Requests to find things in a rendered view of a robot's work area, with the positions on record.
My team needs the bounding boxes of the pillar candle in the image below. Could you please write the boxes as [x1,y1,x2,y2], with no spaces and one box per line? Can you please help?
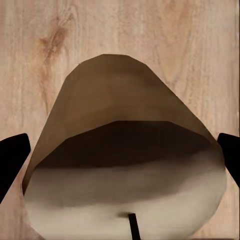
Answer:
[21,54,227,240]

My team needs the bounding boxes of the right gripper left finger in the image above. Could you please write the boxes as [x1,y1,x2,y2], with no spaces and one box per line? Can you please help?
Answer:
[0,133,31,204]

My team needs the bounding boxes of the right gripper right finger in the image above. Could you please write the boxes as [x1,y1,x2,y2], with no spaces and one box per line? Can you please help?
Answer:
[217,133,240,188]

